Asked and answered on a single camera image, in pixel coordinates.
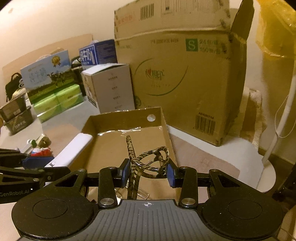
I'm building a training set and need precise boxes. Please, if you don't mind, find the shallow cardboard tray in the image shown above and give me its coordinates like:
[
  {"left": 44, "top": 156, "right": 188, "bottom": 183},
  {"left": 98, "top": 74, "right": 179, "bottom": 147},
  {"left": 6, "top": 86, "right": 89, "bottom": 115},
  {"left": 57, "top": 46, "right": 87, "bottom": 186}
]
[{"left": 69, "top": 108, "right": 180, "bottom": 200}]

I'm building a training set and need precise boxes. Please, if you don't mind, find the white humidifier box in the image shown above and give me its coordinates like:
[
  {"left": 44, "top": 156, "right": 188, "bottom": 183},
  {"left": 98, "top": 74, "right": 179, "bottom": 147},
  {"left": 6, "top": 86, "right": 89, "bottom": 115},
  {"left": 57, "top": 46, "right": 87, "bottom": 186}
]
[{"left": 81, "top": 63, "right": 135, "bottom": 113}]

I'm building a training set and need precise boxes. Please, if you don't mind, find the blue milk carton box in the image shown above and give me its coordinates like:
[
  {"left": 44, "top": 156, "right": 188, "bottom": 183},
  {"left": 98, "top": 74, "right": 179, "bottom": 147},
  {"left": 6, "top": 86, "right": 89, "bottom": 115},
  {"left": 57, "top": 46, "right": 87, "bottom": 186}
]
[{"left": 79, "top": 39, "right": 117, "bottom": 70}]

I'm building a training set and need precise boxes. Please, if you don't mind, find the green tissue pack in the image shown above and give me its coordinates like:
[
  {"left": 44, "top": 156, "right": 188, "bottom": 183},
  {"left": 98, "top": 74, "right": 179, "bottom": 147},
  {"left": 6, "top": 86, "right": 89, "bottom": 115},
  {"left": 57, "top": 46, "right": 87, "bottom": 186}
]
[{"left": 33, "top": 84, "right": 84, "bottom": 123}]

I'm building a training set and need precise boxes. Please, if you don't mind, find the upper black crate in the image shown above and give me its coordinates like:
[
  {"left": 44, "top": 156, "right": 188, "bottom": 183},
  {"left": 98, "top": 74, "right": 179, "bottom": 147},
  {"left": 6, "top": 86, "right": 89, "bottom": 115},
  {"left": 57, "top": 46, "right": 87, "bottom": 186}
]
[{"left": 0, "top": 94, "right": 27, "bottom": 122}]

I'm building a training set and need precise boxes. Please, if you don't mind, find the large brown cardboard box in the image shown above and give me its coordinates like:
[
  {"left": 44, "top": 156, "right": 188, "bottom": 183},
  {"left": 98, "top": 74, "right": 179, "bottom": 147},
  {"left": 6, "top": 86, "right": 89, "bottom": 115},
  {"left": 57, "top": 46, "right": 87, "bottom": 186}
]
[{"left": 114, "top": 1, "right": 254, "bottom": 146}]

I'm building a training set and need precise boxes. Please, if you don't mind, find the green pasture milk box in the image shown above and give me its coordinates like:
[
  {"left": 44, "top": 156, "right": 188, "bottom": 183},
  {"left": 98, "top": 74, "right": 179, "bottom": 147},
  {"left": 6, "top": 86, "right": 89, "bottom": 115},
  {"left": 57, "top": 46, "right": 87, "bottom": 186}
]
[{"left": 21, "top": 50, "right": 75, "bottom": 104}]

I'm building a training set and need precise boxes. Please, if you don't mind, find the wooden headboard panel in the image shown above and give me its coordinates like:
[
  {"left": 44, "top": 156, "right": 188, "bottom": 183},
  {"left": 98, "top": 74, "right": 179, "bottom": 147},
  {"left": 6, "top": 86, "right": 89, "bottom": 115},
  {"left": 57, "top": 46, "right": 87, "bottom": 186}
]
[{"left": 2, "top": 34, "right": 93, "bottom": 82}]

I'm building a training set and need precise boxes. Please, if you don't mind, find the black crate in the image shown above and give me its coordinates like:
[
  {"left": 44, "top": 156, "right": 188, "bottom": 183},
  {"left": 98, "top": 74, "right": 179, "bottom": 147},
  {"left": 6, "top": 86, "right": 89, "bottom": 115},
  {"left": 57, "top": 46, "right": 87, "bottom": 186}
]
[
  {"left": 4, "top": 106, "right": 33, "bottom": 135},
  {"left": 0, "top": 94, "right": 27, "bottom": 122}
]

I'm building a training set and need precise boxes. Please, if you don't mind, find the blue binder clip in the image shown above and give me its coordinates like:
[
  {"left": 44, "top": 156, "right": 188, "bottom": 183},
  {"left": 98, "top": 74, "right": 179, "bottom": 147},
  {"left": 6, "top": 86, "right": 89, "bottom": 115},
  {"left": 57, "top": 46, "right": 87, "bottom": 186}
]
[{"left": 22, "top": 156, "right": 54, "bottom": 169}]

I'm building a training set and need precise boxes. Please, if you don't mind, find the red white toy figure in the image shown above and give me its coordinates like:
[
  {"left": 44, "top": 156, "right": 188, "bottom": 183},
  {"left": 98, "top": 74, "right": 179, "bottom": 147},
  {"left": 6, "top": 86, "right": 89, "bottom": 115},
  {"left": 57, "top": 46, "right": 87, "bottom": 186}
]
[{"left": 31, "top": 148, "right": 52, "bottom": 157}]

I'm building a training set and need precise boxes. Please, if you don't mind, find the black bag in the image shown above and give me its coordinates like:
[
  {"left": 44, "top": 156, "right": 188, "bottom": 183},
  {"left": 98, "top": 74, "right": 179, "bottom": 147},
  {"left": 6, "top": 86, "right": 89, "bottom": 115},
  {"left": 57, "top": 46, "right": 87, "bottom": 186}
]
[{"left": 5, "top": 72, "right": 22, "bottom": 102}]

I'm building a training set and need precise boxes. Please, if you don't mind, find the white fan stand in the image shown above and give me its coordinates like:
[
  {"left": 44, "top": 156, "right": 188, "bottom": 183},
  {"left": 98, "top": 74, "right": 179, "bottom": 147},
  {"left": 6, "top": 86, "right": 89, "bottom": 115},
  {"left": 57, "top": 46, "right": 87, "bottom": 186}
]
[{"left": 257, "top": 74, "right": 295, "bottom": 193}]

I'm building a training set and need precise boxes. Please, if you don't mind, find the beige plug adapter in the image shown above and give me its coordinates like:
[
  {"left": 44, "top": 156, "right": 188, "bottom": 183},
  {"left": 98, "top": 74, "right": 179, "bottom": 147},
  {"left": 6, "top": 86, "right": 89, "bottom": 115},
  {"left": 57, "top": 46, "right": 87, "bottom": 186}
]
[{"left": 36, "top": 135, "right": 52, "bottom": 148}]

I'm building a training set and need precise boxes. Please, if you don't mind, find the lower black crate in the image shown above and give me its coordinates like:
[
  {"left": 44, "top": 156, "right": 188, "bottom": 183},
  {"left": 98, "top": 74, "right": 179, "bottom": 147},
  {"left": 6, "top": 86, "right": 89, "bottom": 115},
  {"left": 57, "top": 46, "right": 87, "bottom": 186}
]
[{"left": 4, "top": 106, "right": 33, "bottom": 135}]

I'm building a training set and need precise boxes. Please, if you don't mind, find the green white small jar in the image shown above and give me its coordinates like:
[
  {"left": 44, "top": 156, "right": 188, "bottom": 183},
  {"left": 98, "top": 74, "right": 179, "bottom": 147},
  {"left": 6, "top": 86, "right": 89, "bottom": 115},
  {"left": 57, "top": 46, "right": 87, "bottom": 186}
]
[{"left": 27, "top": 140, "right": 37, "bottom": 148}]

